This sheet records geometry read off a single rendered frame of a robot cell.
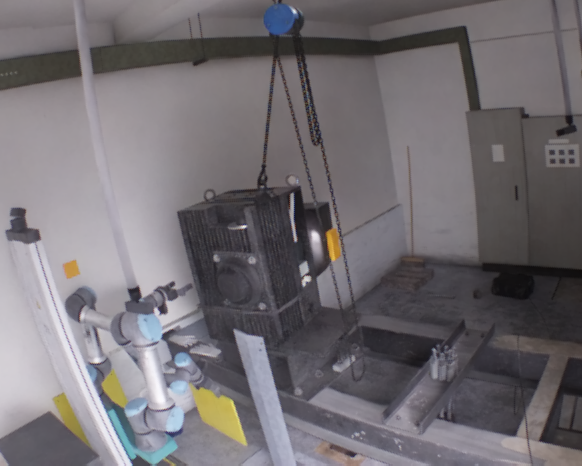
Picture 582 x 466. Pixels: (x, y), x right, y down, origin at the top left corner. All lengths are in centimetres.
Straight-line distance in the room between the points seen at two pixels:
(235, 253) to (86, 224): 115
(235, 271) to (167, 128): 142
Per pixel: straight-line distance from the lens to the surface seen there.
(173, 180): 320
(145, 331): 174
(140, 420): 197
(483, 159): 462
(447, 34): 480
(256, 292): 213
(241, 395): 280
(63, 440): 216
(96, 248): 294
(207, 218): 222
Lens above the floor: 199
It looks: 13 degrees down
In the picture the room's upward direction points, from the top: 10 degrees counter-clockwise
